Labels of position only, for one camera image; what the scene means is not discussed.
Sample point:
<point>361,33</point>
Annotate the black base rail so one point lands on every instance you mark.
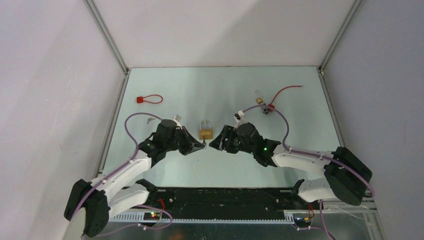
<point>225,203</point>

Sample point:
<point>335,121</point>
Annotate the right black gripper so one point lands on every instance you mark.
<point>220,142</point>

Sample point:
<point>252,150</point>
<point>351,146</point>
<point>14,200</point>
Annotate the aluminium frame post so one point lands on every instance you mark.
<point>340,34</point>
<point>106,34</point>

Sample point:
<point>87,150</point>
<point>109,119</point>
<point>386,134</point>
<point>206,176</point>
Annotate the controller board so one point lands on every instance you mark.
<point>302,223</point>
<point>152,216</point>

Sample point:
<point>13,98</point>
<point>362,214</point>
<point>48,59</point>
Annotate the grey slotted cable duct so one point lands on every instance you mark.
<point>137,217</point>

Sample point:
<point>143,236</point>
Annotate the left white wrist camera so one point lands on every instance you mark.
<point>177,118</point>

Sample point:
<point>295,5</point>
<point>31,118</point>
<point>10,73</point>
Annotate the left aluminium frame post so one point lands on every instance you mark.
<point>106,34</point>

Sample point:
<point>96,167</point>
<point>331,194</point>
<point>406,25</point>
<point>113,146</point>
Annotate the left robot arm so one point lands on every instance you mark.
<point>91,204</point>

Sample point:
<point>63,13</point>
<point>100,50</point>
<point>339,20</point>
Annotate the right aluminium frame post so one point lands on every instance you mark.
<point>340,34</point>

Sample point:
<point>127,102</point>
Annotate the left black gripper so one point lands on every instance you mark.
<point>193,145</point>

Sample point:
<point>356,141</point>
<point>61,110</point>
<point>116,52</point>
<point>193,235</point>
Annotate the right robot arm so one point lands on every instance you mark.
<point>343,176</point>

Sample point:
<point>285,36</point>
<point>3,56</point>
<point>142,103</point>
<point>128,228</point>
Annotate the red cable seal open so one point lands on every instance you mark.
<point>271,105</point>

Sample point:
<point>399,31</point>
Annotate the small key bunch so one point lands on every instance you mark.
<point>265,109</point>

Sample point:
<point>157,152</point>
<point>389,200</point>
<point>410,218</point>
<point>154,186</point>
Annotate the small brass padlock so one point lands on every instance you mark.
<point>259,98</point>

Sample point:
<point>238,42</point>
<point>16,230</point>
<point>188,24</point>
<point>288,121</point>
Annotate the left controller board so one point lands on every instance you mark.
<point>152,216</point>

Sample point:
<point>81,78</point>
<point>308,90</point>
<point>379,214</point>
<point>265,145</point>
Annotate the right controller board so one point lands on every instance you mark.
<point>302,223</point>

